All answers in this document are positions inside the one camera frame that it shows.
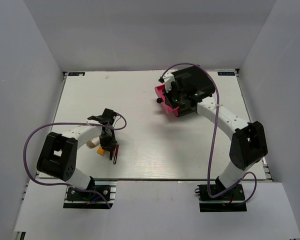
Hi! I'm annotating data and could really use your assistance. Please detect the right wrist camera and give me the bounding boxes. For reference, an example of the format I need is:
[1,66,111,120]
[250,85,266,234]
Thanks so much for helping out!
[158,72,175,93]

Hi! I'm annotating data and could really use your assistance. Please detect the orange makeup compact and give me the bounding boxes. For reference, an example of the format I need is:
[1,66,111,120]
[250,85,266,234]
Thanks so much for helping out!
[97,147,106,156]

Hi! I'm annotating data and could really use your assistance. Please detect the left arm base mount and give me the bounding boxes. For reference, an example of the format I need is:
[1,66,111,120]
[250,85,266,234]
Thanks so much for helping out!
[63,181,118,210]

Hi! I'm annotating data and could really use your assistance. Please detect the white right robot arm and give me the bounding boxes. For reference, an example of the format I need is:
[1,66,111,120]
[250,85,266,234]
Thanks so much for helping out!
[159,72,268,200]

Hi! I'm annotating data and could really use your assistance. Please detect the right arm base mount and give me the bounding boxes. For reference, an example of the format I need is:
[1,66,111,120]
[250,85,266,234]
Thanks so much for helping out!
[194,184,247,213]

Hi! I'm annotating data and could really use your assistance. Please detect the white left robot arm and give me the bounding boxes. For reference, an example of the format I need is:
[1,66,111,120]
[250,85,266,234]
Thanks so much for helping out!
[36,108,118,200]

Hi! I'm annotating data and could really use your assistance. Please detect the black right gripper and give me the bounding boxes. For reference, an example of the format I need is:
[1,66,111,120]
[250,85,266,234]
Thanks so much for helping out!
[162,83,186,110]

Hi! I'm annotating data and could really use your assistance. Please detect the black drawer organizer cabinet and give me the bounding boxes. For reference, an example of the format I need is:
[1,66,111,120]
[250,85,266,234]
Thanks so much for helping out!
[165,66,215,117]

